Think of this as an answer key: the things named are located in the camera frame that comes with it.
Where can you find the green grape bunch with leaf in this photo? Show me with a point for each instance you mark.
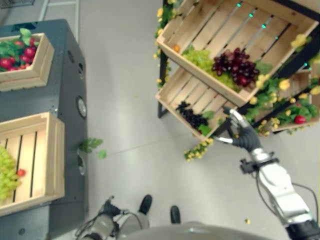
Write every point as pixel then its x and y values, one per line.
pixel 202 60

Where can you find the yellow flower vine on frame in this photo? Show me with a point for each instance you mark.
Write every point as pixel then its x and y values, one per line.
pixel 163 15

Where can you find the large tilted wooden crate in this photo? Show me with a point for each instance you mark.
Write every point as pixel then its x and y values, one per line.
pixel 225 27

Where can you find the small wooden crate red fruits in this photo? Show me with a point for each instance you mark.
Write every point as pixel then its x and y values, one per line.
pixel 41 65

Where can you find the robot dark foot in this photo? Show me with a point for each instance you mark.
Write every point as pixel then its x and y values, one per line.
pixel 175 214
pixel 145 203

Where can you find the small red tomato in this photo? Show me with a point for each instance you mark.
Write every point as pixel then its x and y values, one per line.
pixel 21 172

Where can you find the wooden crate with yellow flowers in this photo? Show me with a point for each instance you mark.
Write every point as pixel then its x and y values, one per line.
pixel 297 85

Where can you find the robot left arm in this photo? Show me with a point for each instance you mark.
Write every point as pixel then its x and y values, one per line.
pixel 97 226

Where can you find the green leaf beside black grapes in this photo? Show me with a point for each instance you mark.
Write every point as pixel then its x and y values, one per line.
pixel 205 129

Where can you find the yellow flower garland with leaves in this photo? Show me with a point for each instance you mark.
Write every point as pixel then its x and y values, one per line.
pixel 272 97

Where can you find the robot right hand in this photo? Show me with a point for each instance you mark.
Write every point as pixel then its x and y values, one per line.
pixel 246 140

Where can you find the wooden crate with green grapes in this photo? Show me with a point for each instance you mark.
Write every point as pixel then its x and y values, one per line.
pixel 40 160

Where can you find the dark red grape bunch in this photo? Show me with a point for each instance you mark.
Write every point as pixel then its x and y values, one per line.
pixel 235 66

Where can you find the green leaves among red fruits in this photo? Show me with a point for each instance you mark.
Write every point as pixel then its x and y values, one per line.
pixel 10 51

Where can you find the hanging yellow flower cluster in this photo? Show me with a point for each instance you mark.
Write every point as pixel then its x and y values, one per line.
pixel 198 150

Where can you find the light green grape bunch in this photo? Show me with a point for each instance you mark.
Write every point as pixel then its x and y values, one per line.
pixel 6 172

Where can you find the robot grey torso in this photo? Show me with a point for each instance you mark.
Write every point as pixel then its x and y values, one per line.
pixel 200 232

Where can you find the black metal shelf frame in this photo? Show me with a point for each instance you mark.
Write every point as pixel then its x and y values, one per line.
pixel 162 105

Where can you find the dark grey cabinet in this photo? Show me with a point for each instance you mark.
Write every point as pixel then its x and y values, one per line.
pixel 67 82

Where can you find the small orange fruit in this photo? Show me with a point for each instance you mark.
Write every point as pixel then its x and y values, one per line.
pixel 176 48

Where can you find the large green leaf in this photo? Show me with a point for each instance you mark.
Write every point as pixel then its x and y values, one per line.
pixel 90 144

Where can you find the robot left dark foot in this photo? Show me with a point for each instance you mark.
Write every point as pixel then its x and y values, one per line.
pixel 145 203

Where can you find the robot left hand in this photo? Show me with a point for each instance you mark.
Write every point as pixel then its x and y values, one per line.
pixel 112 207

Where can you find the tilted wooden crate black grapes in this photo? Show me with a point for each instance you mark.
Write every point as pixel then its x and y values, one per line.
pixel 190 90

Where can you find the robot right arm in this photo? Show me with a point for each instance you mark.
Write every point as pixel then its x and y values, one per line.
pixel 285 192

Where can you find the robot right dark foot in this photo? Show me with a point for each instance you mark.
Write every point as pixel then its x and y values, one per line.
pixel 175 214

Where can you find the red fruit among flowers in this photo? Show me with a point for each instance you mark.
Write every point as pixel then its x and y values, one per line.
pixel 300 119

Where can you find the pile of red fruits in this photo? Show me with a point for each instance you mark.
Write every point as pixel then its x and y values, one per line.
pixel 27 53

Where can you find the small green leaf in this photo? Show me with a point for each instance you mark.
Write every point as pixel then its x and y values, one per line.
pixel 102 154

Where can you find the black wrist clamp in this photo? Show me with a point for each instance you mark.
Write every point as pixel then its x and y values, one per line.
pixel 257 165

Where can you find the loose yellow flower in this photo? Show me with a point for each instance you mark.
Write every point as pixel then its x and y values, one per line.
pixel 248 221

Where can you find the black grape bunch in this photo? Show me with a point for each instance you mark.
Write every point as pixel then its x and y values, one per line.
pixel 191 115

